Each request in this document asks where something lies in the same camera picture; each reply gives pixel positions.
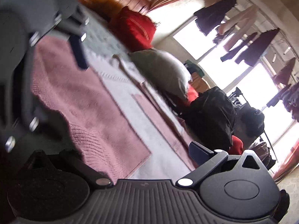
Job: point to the dark bag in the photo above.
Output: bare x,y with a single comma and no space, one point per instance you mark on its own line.
251,121

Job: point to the black hanging garment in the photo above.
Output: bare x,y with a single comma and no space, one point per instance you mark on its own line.
212,16

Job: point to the dark purple hanging garment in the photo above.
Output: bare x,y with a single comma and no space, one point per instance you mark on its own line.
259,49

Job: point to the red pillow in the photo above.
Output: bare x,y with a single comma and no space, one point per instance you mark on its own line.
135,28

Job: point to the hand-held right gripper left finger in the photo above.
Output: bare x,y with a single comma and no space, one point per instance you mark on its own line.
77,165

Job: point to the pink and white sweater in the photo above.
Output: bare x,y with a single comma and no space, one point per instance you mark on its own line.
88,107

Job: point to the dark grey hanging garment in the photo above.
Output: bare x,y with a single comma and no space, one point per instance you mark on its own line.
289,98

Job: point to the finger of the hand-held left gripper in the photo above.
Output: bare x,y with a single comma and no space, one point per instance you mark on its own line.
79,51
30,98

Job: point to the grey pillow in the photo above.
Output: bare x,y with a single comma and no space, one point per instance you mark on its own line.
161,72

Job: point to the beige hanging garment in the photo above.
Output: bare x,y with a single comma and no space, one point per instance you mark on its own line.
236,25

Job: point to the black backpack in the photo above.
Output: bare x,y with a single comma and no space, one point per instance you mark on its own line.
210,119

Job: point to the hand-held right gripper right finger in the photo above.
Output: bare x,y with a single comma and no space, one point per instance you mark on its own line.
198,154

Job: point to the green folded cloth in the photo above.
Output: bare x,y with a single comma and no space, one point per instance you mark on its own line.
192,67

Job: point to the maroon hanging garment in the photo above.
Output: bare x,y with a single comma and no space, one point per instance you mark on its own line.
285,72

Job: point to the brown cardboard box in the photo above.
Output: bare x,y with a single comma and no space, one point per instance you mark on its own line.
201,82

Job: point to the window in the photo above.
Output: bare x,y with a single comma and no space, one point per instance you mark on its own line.
254,84

